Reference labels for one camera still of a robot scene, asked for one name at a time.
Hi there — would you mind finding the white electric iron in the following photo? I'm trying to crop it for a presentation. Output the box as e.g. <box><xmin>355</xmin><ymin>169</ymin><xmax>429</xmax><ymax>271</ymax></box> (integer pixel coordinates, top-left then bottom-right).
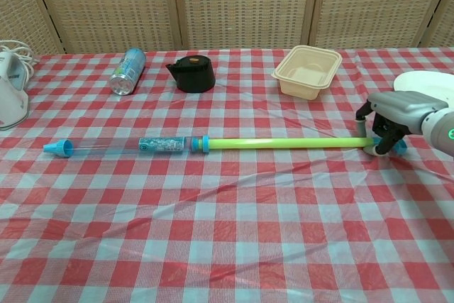
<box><xmin>0</xmin><ymin>50</ymin><xmax>30</xmax><ymax>131</ymax></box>

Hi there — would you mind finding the blue green toy water pump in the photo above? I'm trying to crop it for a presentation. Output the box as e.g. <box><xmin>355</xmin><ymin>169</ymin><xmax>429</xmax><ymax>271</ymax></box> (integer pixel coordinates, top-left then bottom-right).
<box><xmin>43</xmin><ymin>133</ymin><xmax>408</xmax><ymax>157</ymax></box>

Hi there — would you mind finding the black camping kettle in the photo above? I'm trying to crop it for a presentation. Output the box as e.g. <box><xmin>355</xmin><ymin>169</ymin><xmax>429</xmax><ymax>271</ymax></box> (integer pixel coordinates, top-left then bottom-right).
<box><xmin>165</xmin><ymin>55</ymin><xmax>216</xmax><ymax>93</ymax></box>

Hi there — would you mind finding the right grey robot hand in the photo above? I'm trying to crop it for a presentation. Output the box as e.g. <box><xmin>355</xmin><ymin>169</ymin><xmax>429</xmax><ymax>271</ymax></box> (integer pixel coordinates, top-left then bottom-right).
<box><xmin>355</xmin><ymin>90</ymin><xmax>449</xmax><ymax>157</ymax></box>

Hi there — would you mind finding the woven wooden folding screen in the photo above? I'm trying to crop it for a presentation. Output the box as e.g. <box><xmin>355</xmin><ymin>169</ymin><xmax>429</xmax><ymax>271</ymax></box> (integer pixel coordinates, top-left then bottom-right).
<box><xmin>0</xmin><ymin>0</ymin><xmax>454</xmax><ymax>55</ymax></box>

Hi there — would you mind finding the silver blue drink can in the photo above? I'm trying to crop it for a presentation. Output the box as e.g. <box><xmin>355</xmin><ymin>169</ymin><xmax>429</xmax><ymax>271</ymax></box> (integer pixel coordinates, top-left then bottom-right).
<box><xmin>109</xmin><ymin>47</ymin><xmax>147</xmax><ymax>97</ymax></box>

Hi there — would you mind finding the white power cord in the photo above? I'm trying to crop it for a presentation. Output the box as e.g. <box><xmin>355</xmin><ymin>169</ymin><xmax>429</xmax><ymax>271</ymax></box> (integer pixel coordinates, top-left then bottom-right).
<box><xmin>0</xmin><ymin>40</ymin><xmax>37</xmax><ymax>80</ymax></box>

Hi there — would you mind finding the red white checkered tablecloth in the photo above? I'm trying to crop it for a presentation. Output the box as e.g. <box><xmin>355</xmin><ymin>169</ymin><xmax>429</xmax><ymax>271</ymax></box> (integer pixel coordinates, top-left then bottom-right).
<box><xmin>0</xmin><ymin>47</ymin><xmax>454</xmax><ymax>303</ymax></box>

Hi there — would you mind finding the beige plastic food container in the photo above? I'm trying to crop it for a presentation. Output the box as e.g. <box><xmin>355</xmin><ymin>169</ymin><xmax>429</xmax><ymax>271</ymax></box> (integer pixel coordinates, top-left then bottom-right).
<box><xmin>271</xmin><ymin>45</ymin><xmax>342</xmax><ymax>100</ymax></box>

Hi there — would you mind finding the white paper plate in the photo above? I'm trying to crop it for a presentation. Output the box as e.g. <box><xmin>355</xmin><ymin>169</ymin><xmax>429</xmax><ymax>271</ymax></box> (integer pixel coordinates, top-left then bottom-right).
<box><xmin>392</xmin><ymin>70</ymin><xmax>454</xmax><ymax>104</ymax></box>

